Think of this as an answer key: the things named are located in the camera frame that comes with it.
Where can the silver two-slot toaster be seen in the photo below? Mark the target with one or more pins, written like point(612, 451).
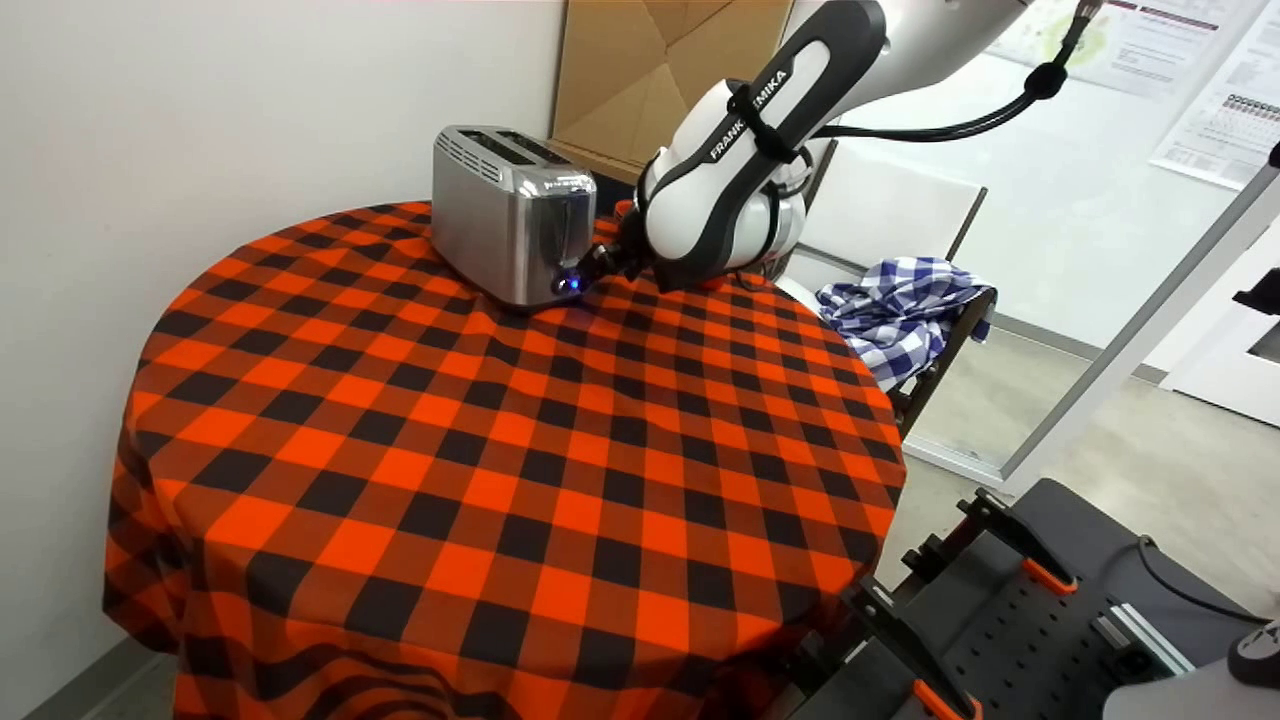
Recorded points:
point(496, 214)

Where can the text wall poster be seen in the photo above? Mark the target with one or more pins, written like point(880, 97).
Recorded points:
point(1220, 127)

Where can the black wall bracket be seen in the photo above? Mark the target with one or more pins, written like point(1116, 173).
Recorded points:
point(1265, 303)

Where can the blue white checkered cloth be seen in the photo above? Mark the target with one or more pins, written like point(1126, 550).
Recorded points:
point(899, 313)

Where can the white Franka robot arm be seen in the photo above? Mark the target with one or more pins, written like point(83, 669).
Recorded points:
point(732, 173)

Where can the grey metal pole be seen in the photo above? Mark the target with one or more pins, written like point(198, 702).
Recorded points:
point(1132, 342)

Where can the black metal folding frame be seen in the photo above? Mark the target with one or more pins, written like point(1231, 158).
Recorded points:
point(948, 359)

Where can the large cardboard box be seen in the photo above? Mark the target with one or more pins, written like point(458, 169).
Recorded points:
point(626, 64)

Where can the toaster lever knob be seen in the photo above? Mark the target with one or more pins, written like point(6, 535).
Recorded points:
point(568, 280)

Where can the orange black plaid tablecloth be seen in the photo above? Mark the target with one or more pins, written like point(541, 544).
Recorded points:
point(504, 466)

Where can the wide wall poster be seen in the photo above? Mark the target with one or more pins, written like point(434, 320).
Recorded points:
point(1161, 43)

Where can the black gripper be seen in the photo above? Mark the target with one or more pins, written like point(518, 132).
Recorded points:
point(637, 253)

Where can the round dark knob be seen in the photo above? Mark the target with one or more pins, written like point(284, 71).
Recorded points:
point(1257, 654)

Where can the black perforated cart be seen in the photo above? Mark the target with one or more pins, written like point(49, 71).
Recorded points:
point(1013, 625)

